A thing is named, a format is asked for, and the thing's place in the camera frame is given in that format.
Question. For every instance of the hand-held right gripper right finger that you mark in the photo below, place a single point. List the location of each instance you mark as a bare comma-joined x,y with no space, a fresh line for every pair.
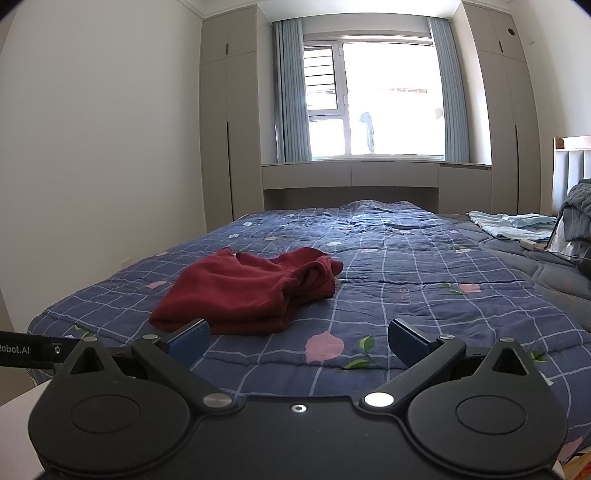
408,344

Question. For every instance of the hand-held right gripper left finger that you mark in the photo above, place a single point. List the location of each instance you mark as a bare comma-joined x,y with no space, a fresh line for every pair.
189,344

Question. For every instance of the red long-sleeved sweater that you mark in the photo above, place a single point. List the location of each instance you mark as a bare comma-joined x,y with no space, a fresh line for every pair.
231,290

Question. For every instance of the blue plaid floral quilt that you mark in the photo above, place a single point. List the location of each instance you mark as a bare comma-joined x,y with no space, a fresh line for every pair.
415,286

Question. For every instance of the grey quilted bed sheet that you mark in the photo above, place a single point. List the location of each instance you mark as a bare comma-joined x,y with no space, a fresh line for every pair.
531,272

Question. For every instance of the white charger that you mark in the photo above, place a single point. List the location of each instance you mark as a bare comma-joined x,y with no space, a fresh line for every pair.
531,243

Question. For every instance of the light blue cloth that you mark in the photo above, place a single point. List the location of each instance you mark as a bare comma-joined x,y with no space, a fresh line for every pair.
512,224

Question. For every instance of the beige window seat cabinet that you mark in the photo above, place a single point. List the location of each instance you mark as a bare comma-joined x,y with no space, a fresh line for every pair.
351,175

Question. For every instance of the grey quilted blanket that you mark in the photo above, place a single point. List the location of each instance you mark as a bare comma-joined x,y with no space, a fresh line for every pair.
579,212

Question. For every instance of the blue garment hanging outside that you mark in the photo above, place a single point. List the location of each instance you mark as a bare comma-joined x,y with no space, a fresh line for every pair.
368,131

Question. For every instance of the beige wardrobe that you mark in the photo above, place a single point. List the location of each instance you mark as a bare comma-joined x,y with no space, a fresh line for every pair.
503,115
231,115

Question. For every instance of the grey padded headboard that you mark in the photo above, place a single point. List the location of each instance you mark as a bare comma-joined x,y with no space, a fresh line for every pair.
570,175

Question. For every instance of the window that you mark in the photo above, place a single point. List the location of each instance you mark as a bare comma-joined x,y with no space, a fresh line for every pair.
392,97

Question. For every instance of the blue curtain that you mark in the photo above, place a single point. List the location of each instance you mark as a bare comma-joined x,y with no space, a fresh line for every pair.
291,92
450,92

